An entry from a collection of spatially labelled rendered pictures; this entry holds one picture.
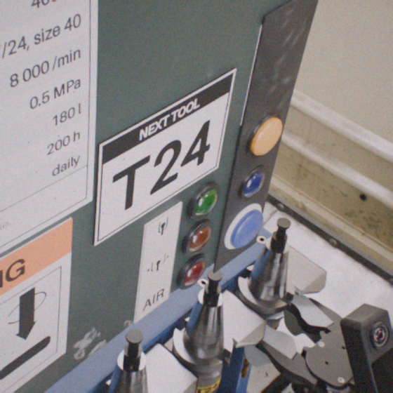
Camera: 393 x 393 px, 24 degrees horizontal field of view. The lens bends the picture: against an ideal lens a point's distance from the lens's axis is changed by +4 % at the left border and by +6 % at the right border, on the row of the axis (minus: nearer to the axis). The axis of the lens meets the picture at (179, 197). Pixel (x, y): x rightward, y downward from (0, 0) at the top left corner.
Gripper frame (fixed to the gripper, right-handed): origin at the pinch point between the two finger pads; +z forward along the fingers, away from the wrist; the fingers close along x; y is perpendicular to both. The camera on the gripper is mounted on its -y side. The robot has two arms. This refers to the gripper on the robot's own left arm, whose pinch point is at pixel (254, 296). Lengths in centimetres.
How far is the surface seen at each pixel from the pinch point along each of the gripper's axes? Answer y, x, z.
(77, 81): -55, -40, -10
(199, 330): -6.2, -12.7, -1.8
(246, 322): -2.0, -5.1, -2.6
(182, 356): -2.7, -14.1, -1.3
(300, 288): -2.1, 3.5, -3.5
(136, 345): -12.1, -22.3, -1.6
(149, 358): -1.7, -16.3, 1.2
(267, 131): -46, -25, -11
